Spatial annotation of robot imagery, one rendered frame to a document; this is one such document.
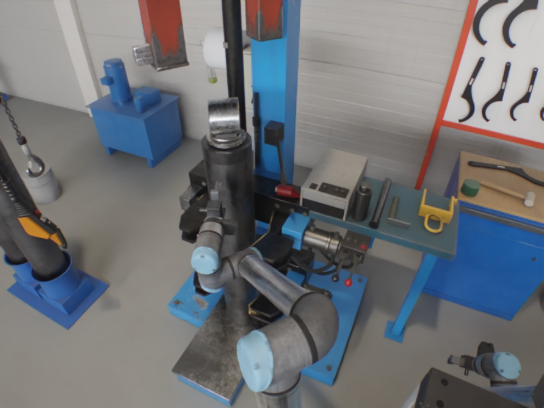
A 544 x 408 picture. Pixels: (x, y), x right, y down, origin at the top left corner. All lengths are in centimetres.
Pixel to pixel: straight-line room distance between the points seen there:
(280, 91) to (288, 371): 131
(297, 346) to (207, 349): 163
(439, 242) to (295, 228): 68
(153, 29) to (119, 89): 299
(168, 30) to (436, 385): 114
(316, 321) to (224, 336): 163
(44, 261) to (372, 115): 290
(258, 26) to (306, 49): 205
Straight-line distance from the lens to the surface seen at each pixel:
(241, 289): 206
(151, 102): 399
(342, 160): 191
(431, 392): 51
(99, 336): 279
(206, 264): 117
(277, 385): 80
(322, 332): 78
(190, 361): 233
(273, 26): 140
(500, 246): 256
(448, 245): 177
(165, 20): 122
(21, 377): 290
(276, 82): 174
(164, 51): 124
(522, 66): 321
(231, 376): 226
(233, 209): 161
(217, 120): 140
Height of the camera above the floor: 223
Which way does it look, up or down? 41 degrees down
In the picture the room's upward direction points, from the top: straight up
